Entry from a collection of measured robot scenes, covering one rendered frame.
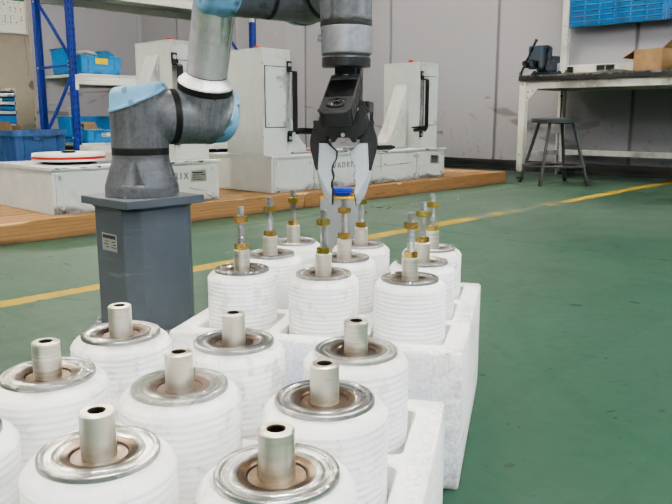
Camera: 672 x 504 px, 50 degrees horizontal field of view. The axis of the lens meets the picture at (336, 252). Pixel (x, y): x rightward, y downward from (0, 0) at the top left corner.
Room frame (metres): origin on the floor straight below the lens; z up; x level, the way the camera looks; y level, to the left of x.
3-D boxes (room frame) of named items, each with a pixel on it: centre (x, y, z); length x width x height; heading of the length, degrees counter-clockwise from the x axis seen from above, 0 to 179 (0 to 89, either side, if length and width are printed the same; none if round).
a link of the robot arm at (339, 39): (1.08, -0.01, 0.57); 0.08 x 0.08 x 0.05
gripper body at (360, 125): (1.09, -0.02, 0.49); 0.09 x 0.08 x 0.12; 171
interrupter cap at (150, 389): (0.54, 0.12, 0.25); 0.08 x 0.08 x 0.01
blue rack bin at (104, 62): (6.04, 2.03, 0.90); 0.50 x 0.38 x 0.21; 48
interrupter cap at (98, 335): (0.68, 0.21, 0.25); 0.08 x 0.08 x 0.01
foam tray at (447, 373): (1.07, -0.01, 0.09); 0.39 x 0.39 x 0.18; 76
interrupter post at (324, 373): (0.51, 0.01, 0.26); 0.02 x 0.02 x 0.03
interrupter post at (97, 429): (0.43, 0.15, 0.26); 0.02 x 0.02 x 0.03
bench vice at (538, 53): (5.37, -1.48, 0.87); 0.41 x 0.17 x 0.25; 137
